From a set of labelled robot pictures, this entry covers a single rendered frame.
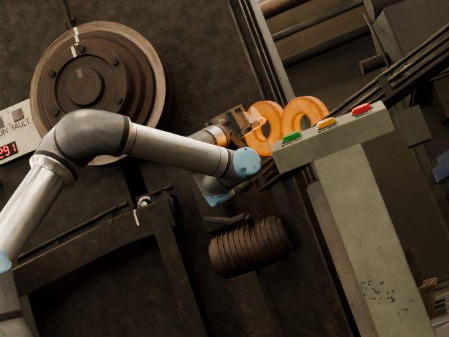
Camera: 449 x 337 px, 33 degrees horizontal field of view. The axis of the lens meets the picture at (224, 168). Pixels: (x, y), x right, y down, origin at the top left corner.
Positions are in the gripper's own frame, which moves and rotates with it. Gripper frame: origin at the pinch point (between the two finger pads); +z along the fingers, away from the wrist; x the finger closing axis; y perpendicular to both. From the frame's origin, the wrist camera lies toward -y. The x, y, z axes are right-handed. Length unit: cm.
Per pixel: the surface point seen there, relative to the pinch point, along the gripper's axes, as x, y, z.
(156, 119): 33.1, 17.9, -5.7
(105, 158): 49, 15, -18
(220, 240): 15.8, -23.0, -22.9
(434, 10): 147, 23, 426
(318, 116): -21.2, -6.2, -4.3
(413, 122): 185, -48, 376
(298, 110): -15.6, -2.4, -3.2
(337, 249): -37, -33, -43
